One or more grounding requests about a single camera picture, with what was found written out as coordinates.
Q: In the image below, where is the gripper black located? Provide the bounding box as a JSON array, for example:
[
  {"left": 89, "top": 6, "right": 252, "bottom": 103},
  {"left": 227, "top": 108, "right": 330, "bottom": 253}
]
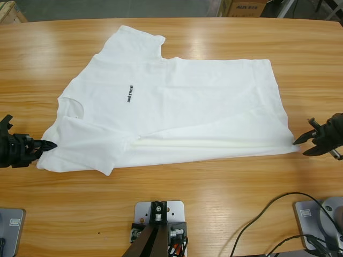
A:
[
  {"left": 292, "top": 112, "right": 343, "bottom": 161},
  {"left": 0, "top": 132, "right": 58, "bottom": 169}
]

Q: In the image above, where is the white t-shirt with black logo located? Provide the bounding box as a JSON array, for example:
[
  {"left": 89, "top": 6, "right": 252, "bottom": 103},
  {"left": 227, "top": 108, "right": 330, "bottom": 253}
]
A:
[{"left": 35, "top": 25, "right": 300, "bottom": 177}]

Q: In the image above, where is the wooden crate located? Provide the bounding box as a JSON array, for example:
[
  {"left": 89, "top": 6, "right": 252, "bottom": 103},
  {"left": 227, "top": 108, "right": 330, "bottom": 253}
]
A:
[{"left": 0, "top": 0, "right": 27, "bottom": 25}]

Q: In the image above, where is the AUX cardboard box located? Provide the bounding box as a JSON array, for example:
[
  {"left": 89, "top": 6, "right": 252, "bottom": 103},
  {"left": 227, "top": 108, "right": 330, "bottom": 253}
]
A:
[{"left": 227, "top": 0, "right": 269, "bottom": 18}]

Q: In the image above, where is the patterned cardboard box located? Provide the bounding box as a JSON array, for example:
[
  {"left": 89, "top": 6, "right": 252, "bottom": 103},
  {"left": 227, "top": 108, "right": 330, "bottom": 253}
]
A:
[{"left": 216, "top": 0, "right": 233, "bottom": 17}]

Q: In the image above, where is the wrist black camera bracket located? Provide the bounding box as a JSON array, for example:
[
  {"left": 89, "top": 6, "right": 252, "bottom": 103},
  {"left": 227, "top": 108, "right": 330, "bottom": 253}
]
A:
[{"left": 0, "top": 114, "right": 14, "bottom": 136}]

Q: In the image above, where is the long looping black cable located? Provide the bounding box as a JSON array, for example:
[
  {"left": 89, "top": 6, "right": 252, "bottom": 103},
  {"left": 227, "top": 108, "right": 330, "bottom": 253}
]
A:
[{"left": 232, "top": 191, "right": 343, "bottom": 257}]

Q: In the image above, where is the arm grey base plate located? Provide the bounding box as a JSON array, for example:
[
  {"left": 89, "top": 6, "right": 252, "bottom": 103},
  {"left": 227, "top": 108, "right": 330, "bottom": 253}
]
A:
[
  {"left": 292, "top": 196, "right": 343, "bottom": 251},
  {"left": 0, "top": 208, "right": 27, "bottom": 257}
]

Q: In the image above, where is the black cable with plug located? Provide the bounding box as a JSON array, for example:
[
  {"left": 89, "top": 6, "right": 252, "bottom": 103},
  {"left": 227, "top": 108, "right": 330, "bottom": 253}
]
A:
[{"left": 264, "top": 232, "right": 343, "bottom": 257}]

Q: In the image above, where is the black corner bracket with bolt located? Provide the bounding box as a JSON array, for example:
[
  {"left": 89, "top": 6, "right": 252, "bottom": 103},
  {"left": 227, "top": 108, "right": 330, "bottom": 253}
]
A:
[
  {"left": 168, "top": 222, "right": 188, "bottom": 241},
  {"left": 130, "top": 222, "right": 147, "bottom": 244}
]

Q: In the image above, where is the black metal frame leg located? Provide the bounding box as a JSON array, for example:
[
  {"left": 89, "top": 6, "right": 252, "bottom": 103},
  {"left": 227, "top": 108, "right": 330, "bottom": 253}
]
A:
[{"left": 315, "top": 0, "right": 343, "bottom": 21}]

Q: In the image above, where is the grey metal frame leg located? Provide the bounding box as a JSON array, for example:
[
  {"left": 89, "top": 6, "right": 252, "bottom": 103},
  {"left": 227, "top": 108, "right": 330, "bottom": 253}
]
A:
[{"left": 277, "top": 0, "right": 300, "bottom": 19}]

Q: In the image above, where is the dark camera post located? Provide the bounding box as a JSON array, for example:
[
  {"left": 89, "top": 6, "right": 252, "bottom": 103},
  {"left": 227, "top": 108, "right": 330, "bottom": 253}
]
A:
[{"left": 122, "top": 200, "right": 172, "bottom": 257}]

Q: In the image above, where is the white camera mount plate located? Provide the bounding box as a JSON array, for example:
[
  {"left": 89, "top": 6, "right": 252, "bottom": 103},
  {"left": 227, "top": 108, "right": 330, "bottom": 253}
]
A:
[{"left": 133, "top": 200, "right": 187, "bottom": 243}]

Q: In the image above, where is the orange and black wire bundle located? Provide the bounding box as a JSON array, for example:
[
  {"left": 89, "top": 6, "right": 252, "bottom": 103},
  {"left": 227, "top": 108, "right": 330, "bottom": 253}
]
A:
[{"left": 167, "top": 237, "right": 191, "bottom": 257}]

